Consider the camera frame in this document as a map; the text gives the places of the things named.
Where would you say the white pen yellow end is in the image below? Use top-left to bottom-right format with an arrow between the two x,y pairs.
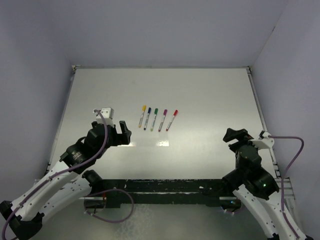
138,110 -> 145,128

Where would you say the white pen blue end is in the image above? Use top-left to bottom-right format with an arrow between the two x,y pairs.
143,113 -> 150,131

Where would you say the white pen green end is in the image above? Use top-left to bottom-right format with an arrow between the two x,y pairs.
150,113 -> 157,132

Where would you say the white pen purple end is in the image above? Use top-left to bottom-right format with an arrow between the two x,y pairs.
158,115 -> 166,132

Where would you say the white pen red end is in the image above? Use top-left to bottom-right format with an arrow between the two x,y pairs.
166,115 -> 175,132

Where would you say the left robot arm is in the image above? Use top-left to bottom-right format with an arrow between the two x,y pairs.
0,121 -> 240,240

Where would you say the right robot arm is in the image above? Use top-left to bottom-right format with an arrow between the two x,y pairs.
222,128 -> 311,240

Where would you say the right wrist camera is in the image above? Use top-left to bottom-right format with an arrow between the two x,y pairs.
249,130 -> 275,150

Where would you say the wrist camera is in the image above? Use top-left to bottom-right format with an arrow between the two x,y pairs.
249,130 -> 275,150
93,107 -> 114,126

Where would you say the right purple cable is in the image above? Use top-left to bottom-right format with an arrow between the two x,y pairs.
268,135 -> 306,240

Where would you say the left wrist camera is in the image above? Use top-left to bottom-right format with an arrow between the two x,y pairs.
93,107 -> 114,126

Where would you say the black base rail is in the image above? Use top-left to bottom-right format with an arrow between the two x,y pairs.
90,179 -> 243,211

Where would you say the aluminium frame rail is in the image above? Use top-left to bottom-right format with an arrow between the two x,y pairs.
243,66 -> 289,185

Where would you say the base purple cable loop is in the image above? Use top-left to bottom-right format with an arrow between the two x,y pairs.
83,188 -> 135,223

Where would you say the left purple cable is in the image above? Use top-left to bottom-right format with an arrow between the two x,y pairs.
2,109 -> 111,240

